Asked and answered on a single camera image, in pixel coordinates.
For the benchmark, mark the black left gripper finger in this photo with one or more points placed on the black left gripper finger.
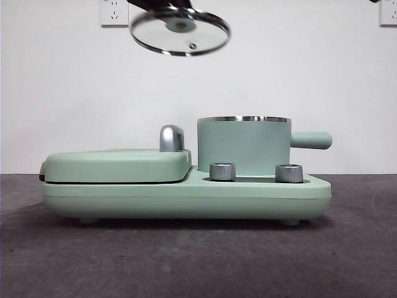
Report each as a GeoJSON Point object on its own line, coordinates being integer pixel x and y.
{"type": "Point", "coordinates": [149, 3]}
{"type": "Point", "coordinates": [181, 2]}

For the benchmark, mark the glass pot lid green knob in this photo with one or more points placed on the glass pot lid green knob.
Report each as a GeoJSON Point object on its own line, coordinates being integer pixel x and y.
{"type": "Point", "coordinates": [180, 26]}

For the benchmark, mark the mint green hinged grill lid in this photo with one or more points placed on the mint green hinged grill lid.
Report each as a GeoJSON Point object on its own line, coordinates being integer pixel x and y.
{"type": "Point", "coordinates": [114, 166]}

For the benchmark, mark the silver control knob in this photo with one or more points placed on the silver control knob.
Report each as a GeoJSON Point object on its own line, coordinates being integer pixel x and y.
{"type": "Point", "coordinates": [222, 171]}
{"type": "Point", "coordinates": [289, 173]}

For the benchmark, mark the mint green breakfast machine base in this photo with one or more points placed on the mint green breakfast machine base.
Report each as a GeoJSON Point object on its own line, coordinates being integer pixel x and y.
{"type": "Point", "coordinates": [186, 195]}

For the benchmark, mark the white wall socket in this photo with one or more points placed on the white wall socket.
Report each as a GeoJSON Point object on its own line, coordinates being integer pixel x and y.
{"type": "Point", "coordinates": [389, 14]}
{"type": "Point", "coordinates": [114, 15]}

